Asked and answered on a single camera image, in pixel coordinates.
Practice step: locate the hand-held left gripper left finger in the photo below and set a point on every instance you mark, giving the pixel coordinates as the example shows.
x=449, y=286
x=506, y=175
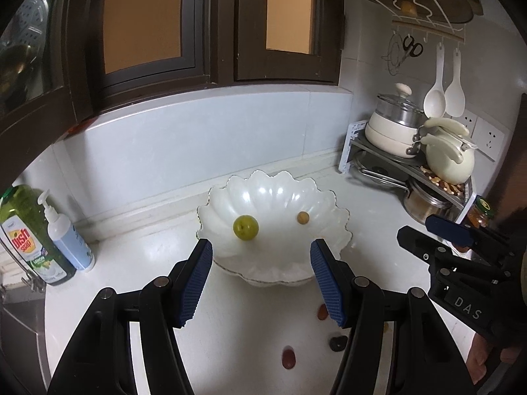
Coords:
x=195, y=284

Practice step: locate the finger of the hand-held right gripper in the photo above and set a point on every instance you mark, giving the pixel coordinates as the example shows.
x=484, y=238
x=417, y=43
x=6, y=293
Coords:
x=448, y=230
x=416, y=242

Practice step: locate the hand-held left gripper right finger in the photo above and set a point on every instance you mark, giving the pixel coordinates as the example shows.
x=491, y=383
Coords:
x=329, y=284

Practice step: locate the red date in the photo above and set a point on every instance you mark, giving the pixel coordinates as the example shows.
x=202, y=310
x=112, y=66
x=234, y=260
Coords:
x=288, y=358
x=321, y=312

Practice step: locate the white scalloped bowl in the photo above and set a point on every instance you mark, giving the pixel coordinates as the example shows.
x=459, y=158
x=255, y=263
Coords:
x=267, y=197

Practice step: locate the person's right hand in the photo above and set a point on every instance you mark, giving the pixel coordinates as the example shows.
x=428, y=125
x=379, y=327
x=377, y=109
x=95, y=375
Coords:
x=486, y=358

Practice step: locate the glass sauce jar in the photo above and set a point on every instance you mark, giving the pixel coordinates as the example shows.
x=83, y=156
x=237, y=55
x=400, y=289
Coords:
x=477, y=214

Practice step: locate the stainless steel pot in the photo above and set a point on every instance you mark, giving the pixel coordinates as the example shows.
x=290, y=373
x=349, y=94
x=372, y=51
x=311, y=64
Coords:
x=424, y=205

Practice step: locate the wooden bead trivet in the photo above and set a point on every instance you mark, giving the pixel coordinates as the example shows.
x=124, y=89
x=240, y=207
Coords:
x=440, y=183

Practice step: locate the dark round fruit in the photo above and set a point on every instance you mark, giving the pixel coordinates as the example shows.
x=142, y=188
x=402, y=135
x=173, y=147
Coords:
x=338, y=342

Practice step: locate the cream kettle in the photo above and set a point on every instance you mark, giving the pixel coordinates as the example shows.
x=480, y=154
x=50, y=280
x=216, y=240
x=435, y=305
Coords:
x=446, y=160

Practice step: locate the small tan round fruit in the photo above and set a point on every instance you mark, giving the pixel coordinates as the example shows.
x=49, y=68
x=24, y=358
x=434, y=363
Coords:
x=303, y=217

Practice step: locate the green round fruit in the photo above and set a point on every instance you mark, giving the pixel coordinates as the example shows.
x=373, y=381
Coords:
x=246, y=227

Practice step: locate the flat steel lid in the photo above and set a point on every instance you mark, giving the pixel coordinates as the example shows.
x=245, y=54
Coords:
x=378, y=173

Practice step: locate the grey corner shelf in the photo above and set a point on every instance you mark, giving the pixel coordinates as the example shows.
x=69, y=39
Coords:
x=383, y=154

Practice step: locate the cream cooking pot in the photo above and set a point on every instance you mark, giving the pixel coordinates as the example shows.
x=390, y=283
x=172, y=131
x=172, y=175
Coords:
x=391, y=140

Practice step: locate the white rice spoon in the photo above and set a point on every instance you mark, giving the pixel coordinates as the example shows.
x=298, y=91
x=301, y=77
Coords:
x=455, y=96
x=435, y=101

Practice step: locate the white pump bottle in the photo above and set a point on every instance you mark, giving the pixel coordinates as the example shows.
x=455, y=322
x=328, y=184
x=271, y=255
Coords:
x=70, y=242

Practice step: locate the glass pot lid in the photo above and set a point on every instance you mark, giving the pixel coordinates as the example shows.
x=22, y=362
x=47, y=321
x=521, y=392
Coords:
x=397, y=105

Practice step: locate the green dish soap bottle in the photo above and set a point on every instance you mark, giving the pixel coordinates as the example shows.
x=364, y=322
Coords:
x=24, y=234

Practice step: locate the steel sink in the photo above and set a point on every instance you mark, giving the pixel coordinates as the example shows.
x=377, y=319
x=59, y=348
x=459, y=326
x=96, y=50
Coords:
x=16, y=325

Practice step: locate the black scissors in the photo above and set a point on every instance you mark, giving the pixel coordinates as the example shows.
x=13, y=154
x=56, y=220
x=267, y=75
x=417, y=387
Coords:
x=413, y=47

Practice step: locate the dark wooden window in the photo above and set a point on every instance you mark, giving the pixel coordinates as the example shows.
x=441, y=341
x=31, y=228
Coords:
x=82, y=28
x=329, y=28

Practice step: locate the steel strainer basket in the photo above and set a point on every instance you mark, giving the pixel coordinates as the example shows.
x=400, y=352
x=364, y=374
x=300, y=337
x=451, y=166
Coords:
x=35, y=16

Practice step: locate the white wall socket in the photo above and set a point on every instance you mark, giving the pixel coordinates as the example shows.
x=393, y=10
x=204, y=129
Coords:
x=469, y=121
x=490, y=138

